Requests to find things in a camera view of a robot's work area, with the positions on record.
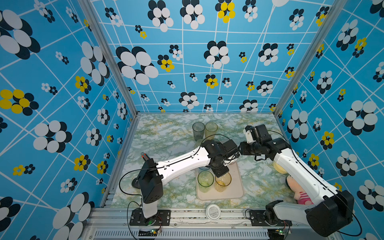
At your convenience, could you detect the green short glass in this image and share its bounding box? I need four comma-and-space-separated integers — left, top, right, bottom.
198, 171, 214, 193

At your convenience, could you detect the yellow short glass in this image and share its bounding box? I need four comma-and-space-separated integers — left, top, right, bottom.
215, 173, 232, 193

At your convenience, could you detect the tall yellow glass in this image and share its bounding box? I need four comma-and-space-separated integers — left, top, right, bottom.
205, 122, 219, 140

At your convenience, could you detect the tall grey glass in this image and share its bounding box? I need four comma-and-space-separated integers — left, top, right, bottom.
192, 122, 205, 141

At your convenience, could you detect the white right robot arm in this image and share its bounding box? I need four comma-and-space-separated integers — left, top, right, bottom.
239, 138, 354, 237

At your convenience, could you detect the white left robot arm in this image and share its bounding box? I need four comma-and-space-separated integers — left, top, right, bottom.
133, 145, 240, 219

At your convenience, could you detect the beige plastic tray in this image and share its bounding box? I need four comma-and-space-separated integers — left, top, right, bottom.
196, 163, 245, 201

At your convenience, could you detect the yellow sponge ball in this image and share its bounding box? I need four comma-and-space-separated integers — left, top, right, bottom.
273, 162, 288, 174

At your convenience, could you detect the white round lid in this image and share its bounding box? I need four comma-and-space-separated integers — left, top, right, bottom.
206, 204, 221, 222

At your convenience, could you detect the pink plush doll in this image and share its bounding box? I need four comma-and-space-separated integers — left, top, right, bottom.
286, 176, 313, 205

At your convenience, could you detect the black computer mouse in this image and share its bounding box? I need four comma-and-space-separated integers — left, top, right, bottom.
132, 178, 140, 189

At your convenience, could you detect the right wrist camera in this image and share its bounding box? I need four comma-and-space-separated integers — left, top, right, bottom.
244, 125, 272, 145

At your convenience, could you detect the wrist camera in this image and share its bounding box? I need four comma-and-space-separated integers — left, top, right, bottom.
222, 140, 241, 164
244, 125, 272, 145

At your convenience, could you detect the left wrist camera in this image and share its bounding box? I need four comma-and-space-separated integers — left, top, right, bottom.
222, 140, 241, 164

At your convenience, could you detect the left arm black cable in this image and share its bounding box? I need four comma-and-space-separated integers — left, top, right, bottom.
118, 134, 232, 197

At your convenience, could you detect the aluminium front rail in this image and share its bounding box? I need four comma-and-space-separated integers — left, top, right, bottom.
80, 208, 343, 240

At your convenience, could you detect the aluminium corner post right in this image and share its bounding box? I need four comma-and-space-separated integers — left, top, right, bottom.
274, 0, 347, 118

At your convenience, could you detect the aluminium corner post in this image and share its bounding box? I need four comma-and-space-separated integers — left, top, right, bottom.
274, 0, 347, 118
79, 0, 138, 119

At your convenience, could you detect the aluminium corner post left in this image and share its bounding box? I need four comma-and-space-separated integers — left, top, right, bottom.
79, 0, 138, 119

